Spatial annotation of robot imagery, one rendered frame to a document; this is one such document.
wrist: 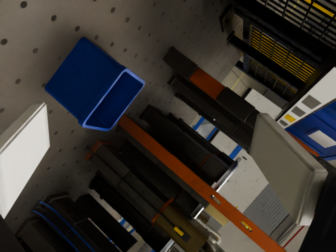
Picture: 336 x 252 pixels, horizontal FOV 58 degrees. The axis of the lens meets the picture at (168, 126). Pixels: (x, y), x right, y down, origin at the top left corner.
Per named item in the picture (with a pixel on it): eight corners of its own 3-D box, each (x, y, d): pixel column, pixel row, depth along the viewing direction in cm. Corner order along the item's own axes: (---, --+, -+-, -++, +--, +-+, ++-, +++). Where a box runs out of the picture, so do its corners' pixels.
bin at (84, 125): (75, 101, 56) (109, 131, 54) (40, 90, 46) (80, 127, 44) (110, 53, 55) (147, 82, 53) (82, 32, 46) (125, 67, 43)
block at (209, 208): (119, 131, 84) (224, 223, 75) (114, 131, 80) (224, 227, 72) (127, 122, 84) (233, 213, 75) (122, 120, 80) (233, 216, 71)
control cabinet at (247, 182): (228, 113, 842) (304, 170, 783) (231, 113, 893) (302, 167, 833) (178, 177, 898) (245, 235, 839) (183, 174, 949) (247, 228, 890)
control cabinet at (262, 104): (252, 95, 1052) (314, 139, 993) (243, 107, 1061) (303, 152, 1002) (250, 85, 823) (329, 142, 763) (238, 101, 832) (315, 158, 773)
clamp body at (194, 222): (94, 157, 83) (195, 251, 74) (75, 158, 73) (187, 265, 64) (109, 138, 82) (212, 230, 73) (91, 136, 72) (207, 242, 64)
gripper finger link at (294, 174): (313, 170, 13) (330, 171, 13) (256, 112, 19) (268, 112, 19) (296, 227, 14) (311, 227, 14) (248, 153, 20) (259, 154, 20)
